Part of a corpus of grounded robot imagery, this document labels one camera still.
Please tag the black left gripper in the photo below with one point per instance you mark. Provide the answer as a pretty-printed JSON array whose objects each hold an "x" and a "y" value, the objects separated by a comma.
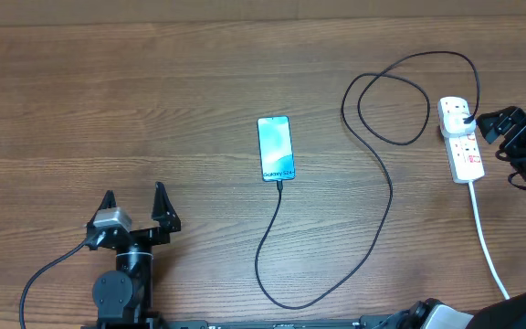
[{"x": 167, "y": 219}]

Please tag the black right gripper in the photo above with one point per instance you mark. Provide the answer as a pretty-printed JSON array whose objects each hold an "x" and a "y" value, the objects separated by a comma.
[{"x": 522, "y": 124}]

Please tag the blue Galaxy smartphone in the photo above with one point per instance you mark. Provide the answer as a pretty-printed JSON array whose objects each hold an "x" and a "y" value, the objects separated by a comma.
[{"x": 275, "y": 149}]

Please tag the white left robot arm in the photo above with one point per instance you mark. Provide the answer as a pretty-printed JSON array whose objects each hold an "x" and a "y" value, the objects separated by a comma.
[{"x": 124, "y": 296}]

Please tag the white charger plug adapter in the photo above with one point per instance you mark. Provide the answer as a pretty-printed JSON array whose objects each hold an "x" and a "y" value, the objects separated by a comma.
[{"x": 454, "y": 125}]

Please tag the white power strip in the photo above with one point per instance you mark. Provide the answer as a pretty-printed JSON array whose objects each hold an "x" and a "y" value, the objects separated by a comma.
[{"x": 463, "y": 152}]

